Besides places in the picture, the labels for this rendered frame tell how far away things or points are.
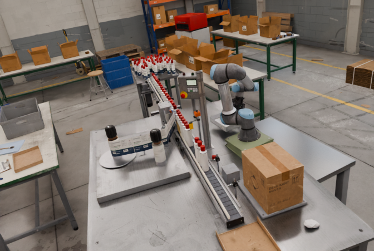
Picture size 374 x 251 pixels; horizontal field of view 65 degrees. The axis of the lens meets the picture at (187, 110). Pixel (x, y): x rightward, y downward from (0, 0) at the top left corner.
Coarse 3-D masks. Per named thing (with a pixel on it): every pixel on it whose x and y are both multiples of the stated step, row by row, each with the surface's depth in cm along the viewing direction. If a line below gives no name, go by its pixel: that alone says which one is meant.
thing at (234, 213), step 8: (184, 144) 251; (208, 176) 207; (216, 184) 198; (216, 192) 191; (224, 192) 190; (216, 200) 185; (224, 200) 184; (232, 208) 177; (232, 216) 171; (240, 216) 170
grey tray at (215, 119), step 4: (220, 112) 283; (212, 116) 279; (216, 116) 282; (212, 120) 276; (216, 120) 279; (220, 120) 278; (216, 124) 270; (220, 124) 263; (220, 128) 265; (224, 128) 258; (228, 128) 258; (232, 128) 260
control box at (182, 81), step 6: (180, 78) 227; (186, 78) 225; (192, 78) 224; (180, 84) 229; (180, 90) 232; (186, 90) 230; (198, 90) 226; (180, 96) 235; (186, 96) 232; (192, 96) 231; (198, 96) 229
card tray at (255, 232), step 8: (248, 224) 170; (256, 224) 169; (216, 232) 164; (224, 232) 167; (232, 232) 167; (240, 232) 166; (248, 232) 165; (256, 232) 164; (264, 232) 164; (224, 240) 162; (232, 240) 162; (240, 240) 161; (248, 240) 160; (256, 240) 159; (264, 240) 159; (272, 240) 156; (224, 248) 153; (232, 248) 157; (240, 248) 156; (248, 248) 156; (256, 248) 155; (264, 248) 154; (272, 248) 154
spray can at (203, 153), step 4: (200, 148) 206; (204, 148) 205; (200, 152) 206; (204, 152) 206; (200, 156) 208; (204, 156) 207; (204, 160) 208; (204, 164) 209; (208, 164) 212; (204, 168) 211; (208, 168) 212
